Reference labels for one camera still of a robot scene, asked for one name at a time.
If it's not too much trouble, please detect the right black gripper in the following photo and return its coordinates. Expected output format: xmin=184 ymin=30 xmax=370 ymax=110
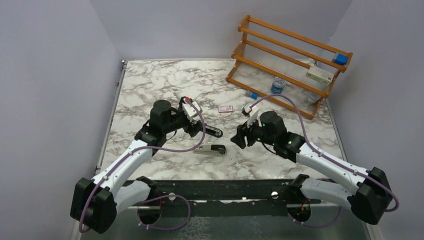
xmin=230 ymin=114 xmax=277 ymax=150

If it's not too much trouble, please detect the beige black stapler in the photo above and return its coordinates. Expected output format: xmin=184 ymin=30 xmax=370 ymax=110
xmin=193 ymin=144 xmax=227 ymax=156

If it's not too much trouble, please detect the red white staple box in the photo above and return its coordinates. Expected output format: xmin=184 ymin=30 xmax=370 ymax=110
xmin=218 ymin=105 xmax=234 ymax=113

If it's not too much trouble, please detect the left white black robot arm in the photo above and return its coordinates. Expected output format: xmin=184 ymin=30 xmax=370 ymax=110
xmin=70 ymin=96 xmax=206 ymax=234

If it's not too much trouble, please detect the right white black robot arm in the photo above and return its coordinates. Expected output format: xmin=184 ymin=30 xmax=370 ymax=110
xmin=230 ymin=111 xmax=394 ymax=225

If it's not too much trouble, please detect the blue white cup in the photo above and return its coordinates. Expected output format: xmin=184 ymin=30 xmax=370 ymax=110
xmin=270 ymin=76 xmax=287 ymax=94

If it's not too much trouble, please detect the white bottle behind rack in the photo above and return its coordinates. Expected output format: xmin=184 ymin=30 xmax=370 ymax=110
xmin=307 ymin=91 xmax=322 ymax=104

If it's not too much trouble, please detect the orange wooden shelf rack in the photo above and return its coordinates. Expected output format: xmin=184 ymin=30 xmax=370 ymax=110
xmin=226 ymin=15 xmax=354 ymax=120

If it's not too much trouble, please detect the white red carton box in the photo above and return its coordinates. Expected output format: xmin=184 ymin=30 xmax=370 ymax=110
xmin=305 ymin=65 xmax=334 ymax=85

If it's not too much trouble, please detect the blue cube on shelf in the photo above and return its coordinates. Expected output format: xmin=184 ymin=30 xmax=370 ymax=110
xmin=332 ymin=53 xmax=349 ymax=66

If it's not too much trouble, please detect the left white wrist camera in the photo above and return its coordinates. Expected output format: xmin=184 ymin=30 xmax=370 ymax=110
xmin=181 ymin=96 xmax=203 ymax=121

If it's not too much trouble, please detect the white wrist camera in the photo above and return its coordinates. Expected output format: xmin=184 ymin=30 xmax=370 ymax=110
xmin=242 ymin=103 xmax=259 ymax=128
xmin=181 ymin=96 xmax=203 ymax=121

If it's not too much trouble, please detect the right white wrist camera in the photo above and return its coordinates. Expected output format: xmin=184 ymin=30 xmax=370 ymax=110
xmin=242 ymin=103 xmax=259 ymax=128

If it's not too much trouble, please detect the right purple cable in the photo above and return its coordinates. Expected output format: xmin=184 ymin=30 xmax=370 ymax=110
xmin=249 ymin=94 xmax=400 ymax=213

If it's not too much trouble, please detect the purple cable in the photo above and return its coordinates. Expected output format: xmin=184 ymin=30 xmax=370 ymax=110
xmin=78 ymin=99 xmax=207 ymax=234
xmin=249 ymin=94 xmax=400 ymax=213

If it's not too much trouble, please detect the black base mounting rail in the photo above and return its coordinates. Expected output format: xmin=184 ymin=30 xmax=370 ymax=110
xmin=133 ymin=179 xmax=320 ymax=218

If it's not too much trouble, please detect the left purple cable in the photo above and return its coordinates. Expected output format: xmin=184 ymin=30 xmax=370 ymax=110
xmin=78 ymin=99 xmax=207 ymax=234

